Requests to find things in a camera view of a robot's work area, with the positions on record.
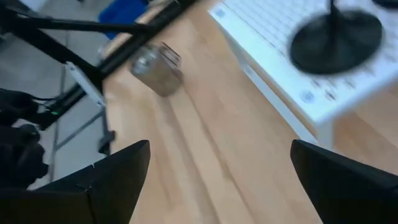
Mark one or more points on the white perforated metal shelf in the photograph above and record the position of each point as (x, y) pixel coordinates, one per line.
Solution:
(264, 34)

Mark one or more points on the white metal bracket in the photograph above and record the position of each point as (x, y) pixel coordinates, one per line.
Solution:
(87, 85)

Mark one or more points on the silver cylindrical candle holder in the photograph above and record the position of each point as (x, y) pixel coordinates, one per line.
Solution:
(155, 74)

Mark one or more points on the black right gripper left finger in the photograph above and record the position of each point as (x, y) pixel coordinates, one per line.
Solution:
(109, 193)

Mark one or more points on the blue bin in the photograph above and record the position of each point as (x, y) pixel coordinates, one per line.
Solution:
(124, 15)

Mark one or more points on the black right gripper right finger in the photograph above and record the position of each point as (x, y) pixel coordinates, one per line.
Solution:
(348, 193)

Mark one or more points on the black aluminium table frame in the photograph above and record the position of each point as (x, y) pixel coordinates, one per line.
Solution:
(46, 43)

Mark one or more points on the black candlestick holder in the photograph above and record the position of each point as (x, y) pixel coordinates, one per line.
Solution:
(335, 46)

